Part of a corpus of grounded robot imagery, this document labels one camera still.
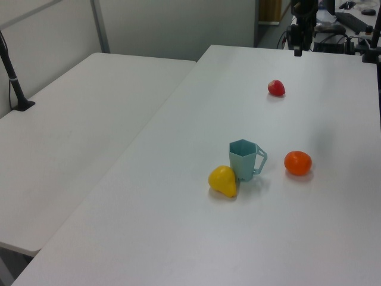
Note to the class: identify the grey partition post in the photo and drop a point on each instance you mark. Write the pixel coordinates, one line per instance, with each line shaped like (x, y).
(100, 26)

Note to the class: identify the black computer mouse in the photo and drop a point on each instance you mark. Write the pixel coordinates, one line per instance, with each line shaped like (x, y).
(368, 12)

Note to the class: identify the yellow toy pear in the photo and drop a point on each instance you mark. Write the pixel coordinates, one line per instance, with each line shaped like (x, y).
(222, 180)

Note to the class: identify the black electronics box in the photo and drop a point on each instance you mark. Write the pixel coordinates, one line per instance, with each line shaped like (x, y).
(333, 46)

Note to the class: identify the teal hexagonal plastic mug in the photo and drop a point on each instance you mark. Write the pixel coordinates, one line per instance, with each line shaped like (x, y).
(242, 165)

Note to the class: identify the black pole with flat base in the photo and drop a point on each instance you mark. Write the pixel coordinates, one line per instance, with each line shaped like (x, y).
(13, 83)

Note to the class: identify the white side table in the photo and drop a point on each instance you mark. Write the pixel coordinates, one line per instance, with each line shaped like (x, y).
(74, 143)

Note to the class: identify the red toy strawberry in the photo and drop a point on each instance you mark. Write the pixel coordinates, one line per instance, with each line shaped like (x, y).
(276, 87)

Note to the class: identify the black computer keyboard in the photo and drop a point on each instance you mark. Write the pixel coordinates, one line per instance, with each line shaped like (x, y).
(351, 21)

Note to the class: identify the orange toy fruit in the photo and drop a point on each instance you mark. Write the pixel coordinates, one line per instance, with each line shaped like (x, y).
(297, 163)

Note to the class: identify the black clamp stand pole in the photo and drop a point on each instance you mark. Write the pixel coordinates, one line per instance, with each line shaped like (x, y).
(372, 47)

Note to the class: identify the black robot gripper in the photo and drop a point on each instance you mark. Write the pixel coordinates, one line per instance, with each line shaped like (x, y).
(303, 9)

